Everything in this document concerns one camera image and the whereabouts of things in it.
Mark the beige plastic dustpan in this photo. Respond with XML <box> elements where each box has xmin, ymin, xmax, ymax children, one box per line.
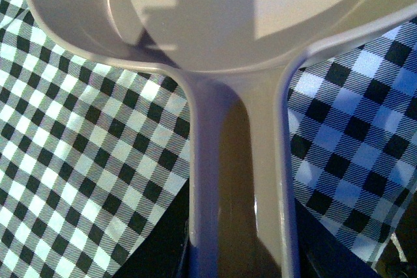
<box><xmin>27</xmin><ymin>0</ymin><xmax>416</xmax><ymax>277</ymax></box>

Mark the black white checkered cloth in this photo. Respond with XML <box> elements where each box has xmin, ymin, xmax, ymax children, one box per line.
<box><xmin>1</xmin><ymin>0</ymin><xmax>416</xmax><ymax>277</ymax></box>

